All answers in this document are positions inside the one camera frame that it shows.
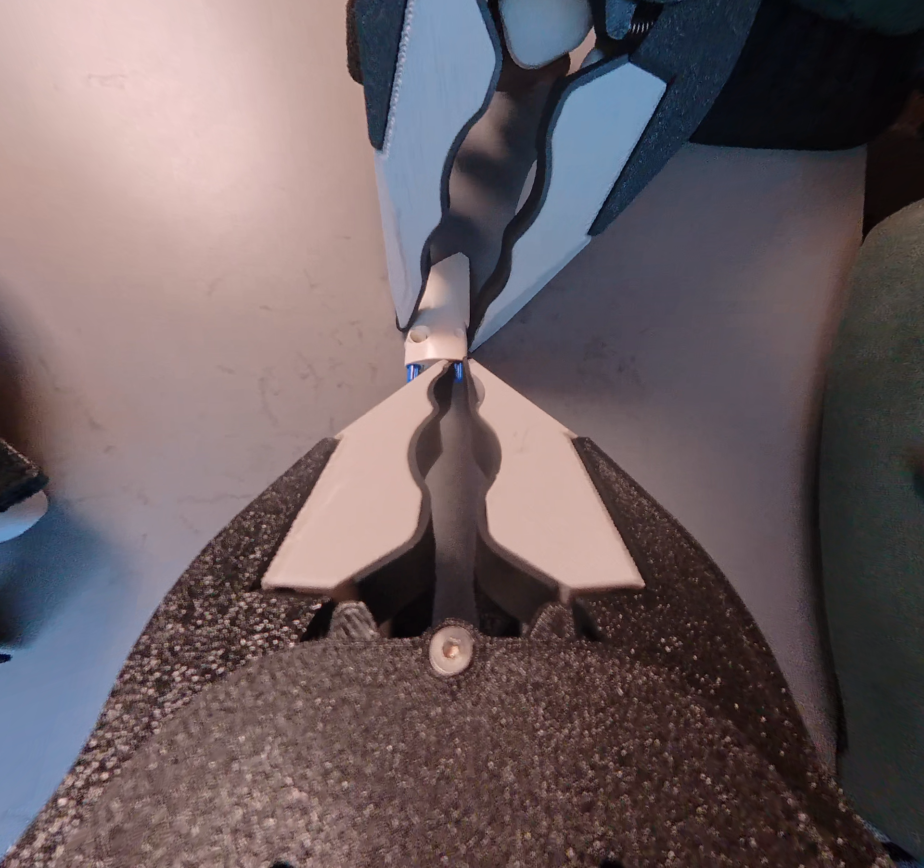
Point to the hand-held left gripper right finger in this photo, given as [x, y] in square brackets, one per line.
[563, 514]

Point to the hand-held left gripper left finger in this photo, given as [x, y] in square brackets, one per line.
[339, 514]

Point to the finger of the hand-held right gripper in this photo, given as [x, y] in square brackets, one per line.
[599, 153]
[433, 74]

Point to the white lego panel piece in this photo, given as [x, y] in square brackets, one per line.
[447, 290]

